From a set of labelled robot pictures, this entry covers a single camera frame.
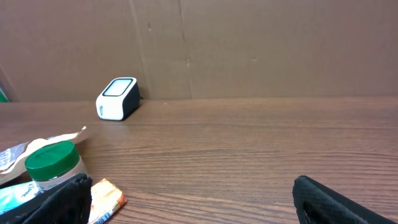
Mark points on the green lid jar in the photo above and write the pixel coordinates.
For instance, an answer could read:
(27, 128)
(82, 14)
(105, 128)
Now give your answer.
(52, 165)

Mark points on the teal tissue pack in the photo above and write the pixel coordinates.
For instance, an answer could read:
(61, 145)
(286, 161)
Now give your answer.
(14, 196)

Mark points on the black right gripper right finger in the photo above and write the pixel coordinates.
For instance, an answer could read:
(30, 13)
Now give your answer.
(317, 204)

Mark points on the brown snack pouch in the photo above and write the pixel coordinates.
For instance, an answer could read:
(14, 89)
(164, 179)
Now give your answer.
(13, 159)

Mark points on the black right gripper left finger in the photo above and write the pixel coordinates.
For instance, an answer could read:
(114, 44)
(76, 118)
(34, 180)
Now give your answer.
(69, 202)

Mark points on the orange snack packet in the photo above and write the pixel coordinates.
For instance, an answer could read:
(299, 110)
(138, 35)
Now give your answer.
(107, 199)

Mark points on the white barcode scanner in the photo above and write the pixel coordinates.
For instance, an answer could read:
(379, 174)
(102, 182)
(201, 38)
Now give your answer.
(119, 99)

